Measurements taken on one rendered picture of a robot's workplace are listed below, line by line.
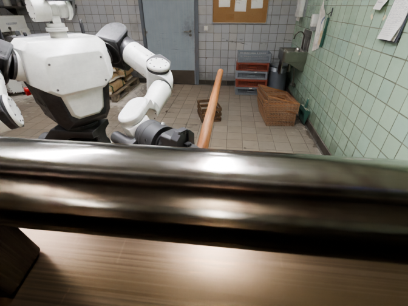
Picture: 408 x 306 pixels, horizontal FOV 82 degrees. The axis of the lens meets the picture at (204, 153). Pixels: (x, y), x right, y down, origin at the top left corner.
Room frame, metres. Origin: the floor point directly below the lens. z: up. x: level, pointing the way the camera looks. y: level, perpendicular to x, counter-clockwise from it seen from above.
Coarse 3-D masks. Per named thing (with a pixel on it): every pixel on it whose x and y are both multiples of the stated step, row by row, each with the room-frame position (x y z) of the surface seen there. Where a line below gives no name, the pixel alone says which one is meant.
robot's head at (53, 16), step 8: (32, 0) 0.79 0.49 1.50; (40, 0) 0.81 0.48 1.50; (32, 8) 0.79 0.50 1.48; (40, 8) 0.80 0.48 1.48; (48, 8) 0.81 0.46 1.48; (56, 8) 0.84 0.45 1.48; (64, 8) 0.85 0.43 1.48; (32, 16) 0.81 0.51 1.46; (40, 16) 0.80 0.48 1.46; (48, 16) 0.81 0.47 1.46; (56, 16) 0.84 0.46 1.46; (64, 16) 0.86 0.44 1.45; (48, 24) 0.83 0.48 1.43; (56, 24) 0.83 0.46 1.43; (64, 24) 0.86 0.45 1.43
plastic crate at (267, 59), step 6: (240, 54) 4.47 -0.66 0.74; (246, 54) 4.46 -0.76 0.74; (252, 54) 4.44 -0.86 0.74; (258, 54) 4.43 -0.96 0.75; (264, 54) 4.42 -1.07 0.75; (270, 54) 4.41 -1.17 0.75; (240, 60) 4.58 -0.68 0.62; (246, 60) 4.46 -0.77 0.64; (252, 60) 4.58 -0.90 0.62; (258, 60) 4.56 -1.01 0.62; (264, 60) 4.58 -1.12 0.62; (270, 60) 4.41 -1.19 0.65
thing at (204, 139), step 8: (216, 80) 1.06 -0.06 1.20; (216, 88) 0.93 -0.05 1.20; (216, 96) 0.84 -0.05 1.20; (208, 104) 0.76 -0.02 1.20; (216, 104) 0.77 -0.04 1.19; (208, 112) 0.68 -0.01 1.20; (208, 120) 0.62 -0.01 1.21; (208, 128) 0.57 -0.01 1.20; (200, 136) 0.53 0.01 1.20; (208, 136) 0.53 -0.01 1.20; (200, 144) 0.48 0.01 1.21; (208, 144) 0.50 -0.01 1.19
